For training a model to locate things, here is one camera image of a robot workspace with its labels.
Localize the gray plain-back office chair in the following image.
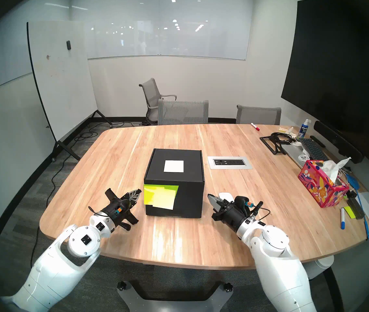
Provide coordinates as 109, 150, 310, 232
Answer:
236, 105, 282, 125

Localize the black keyboard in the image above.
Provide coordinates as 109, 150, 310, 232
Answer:
298, 138, 329, 162

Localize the lime green sticky note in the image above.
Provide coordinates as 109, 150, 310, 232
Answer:
144, 184, 179, 205

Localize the silver table power panel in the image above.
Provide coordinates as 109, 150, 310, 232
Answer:
208, 156, 253, 170

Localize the black cardboard box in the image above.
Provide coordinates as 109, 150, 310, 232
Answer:
144, 149, 205, 218

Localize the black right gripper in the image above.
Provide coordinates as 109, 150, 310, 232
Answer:
208, 194, 264, 232

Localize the black laptop stand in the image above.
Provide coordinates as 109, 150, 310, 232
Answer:
260, 135, 287, 155

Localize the blue fly swatter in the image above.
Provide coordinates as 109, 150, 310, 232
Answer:
346, 173, 369, 240

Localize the silver laptop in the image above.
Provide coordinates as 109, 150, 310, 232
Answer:
282, 144, 313, 169

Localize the glass wall whiteboard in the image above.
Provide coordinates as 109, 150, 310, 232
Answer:
71, 0, 253, 61

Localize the whiteboard cleaner spray bottle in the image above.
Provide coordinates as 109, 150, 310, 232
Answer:
296, 119, 312, 139

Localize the rolling whiteboard on stand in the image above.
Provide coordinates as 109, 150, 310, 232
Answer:
27, 21, 113, 161

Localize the red floral tissue box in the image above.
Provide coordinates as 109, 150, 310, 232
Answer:
298, 160, 350, 208

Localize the coiled black cable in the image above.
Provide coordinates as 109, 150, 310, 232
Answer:
271, 132, 297, 144

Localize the black video conference bar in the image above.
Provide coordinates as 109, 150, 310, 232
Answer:
314, 121, 364, 164

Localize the black floor cable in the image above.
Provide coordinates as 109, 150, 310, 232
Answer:
30, 121, 123, 276

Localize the gray office chair with armrests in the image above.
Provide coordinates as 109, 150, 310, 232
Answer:
139, 78, 177, 125

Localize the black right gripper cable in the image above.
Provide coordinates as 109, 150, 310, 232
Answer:
251, 201, 271, 222

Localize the pale square sticky note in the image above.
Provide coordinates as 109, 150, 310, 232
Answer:
164, 160, 184, 173

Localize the gray mesh office chair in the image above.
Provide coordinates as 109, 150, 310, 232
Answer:
158, 99, 209, 125

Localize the large black wall screen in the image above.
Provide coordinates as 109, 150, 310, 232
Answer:
281, 0, 369, 149

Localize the yellow sticky note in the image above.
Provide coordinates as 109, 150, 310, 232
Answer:
153, 187, 177, 210

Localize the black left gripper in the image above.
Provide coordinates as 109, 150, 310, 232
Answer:
102, 188, 142, 231

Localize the white tissue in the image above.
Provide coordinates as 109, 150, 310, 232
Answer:
321, 157, 351, 183

